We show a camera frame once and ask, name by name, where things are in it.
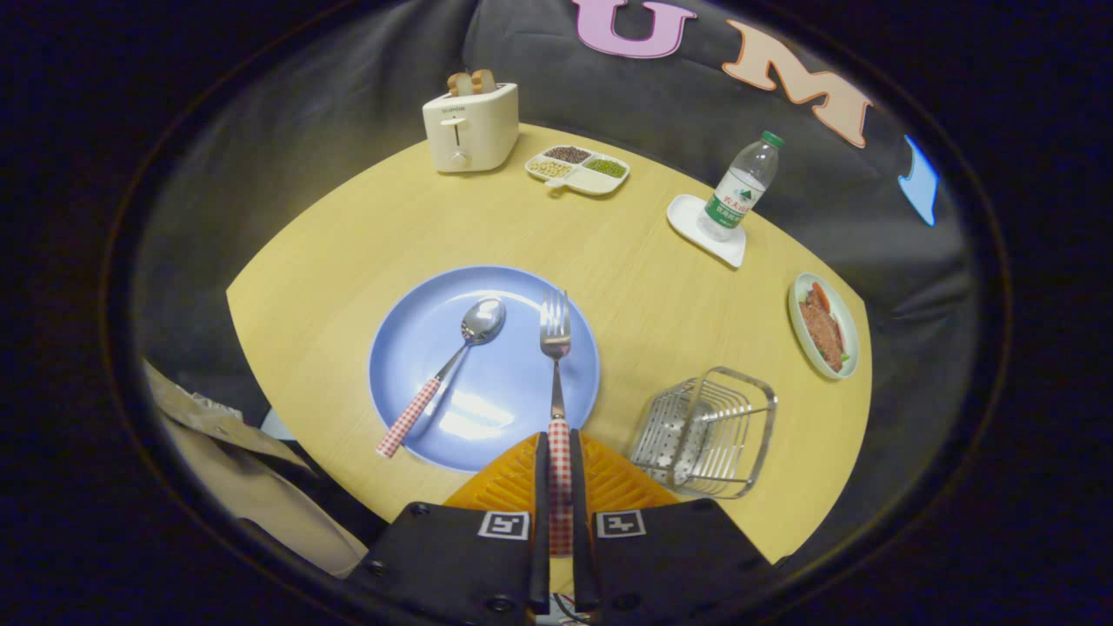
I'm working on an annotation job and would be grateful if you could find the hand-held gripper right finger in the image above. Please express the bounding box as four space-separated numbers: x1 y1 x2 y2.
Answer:
570 429 775 626

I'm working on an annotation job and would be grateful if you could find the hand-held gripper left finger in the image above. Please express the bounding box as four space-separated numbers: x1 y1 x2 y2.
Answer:
348 432 552 626

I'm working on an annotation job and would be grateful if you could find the fork with red checked handle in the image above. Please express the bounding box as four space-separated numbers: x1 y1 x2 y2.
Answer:
539 290 575 557

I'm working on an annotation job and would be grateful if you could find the spoon with red checked handle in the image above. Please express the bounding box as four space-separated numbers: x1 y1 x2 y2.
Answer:
376 297 507 459

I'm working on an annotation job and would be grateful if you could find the blue plate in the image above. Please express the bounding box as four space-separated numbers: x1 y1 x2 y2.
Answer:
369 265 602 473

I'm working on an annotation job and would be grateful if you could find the person's beige clothing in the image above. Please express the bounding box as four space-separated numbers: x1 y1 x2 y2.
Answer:
143 361 370 579

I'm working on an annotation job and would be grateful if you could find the sliced red meat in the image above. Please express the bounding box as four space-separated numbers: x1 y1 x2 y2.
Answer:
799 283 849 373

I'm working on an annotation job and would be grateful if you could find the white square coaster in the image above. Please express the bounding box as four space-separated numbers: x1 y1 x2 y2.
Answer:
667 194 748 269

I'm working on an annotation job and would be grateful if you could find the pale green oval plate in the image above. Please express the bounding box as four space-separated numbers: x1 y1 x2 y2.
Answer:
788 272 861 381

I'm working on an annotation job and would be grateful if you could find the white divided dish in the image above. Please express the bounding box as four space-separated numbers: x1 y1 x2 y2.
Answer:
524 144 630 198

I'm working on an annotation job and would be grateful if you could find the clear water bottle green cap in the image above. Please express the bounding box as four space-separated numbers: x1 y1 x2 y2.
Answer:
696 130 785 243

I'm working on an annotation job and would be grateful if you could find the cream toaster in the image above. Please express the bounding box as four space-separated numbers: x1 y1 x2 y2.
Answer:
423 83 520 174

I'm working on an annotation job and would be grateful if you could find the metal wire cutlery basket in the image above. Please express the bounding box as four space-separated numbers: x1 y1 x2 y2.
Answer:
628 366 779 500

